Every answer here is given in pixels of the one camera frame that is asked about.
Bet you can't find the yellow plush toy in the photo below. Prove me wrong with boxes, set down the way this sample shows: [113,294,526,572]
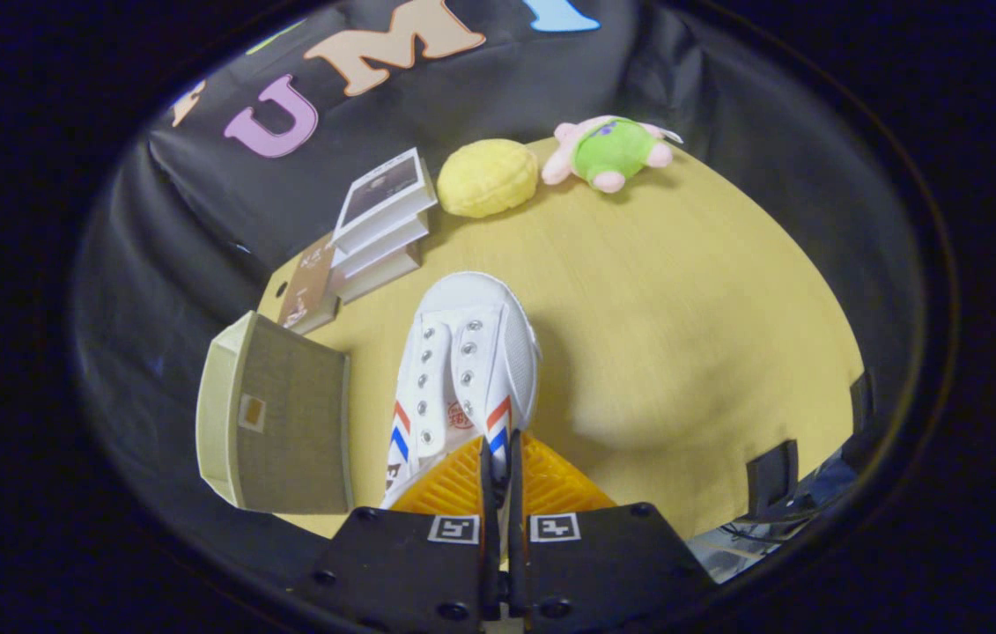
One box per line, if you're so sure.
[437,138,541,219]

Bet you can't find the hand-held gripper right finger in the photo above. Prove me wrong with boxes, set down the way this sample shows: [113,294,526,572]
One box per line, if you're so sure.
[505,431,718,634]

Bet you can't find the black backdrop cloth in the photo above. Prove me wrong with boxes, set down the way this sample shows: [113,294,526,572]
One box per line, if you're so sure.
[70,0,926,564]

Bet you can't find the plain white book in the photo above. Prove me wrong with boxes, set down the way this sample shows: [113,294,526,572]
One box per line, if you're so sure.
[329,211,431,279]

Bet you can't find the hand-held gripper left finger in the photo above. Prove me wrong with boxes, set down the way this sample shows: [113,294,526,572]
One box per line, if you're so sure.
[295,436,501,634]

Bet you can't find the pink and green plush toy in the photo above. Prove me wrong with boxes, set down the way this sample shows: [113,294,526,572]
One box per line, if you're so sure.
[541,115,683,195]

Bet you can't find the white book with portrait cover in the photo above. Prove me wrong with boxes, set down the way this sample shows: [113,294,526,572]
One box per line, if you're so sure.
[332,147,439,257]

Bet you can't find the beige fabric storage box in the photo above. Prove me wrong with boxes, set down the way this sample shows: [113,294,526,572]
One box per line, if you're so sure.
[196,310,354,515]

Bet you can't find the thick patterned cover book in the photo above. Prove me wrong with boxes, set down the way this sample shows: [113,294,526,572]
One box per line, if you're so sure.
[335,242,422,306]

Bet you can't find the brown cover book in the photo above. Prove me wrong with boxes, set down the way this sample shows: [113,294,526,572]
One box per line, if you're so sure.
[277,232,341,336]

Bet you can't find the black table edge bracket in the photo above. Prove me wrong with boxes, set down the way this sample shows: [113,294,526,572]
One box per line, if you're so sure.
[745,439,800,522]
[849,371,874,433]

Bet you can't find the white shoe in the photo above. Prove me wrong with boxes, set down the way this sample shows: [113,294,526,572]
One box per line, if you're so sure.
[381,271,543,551]

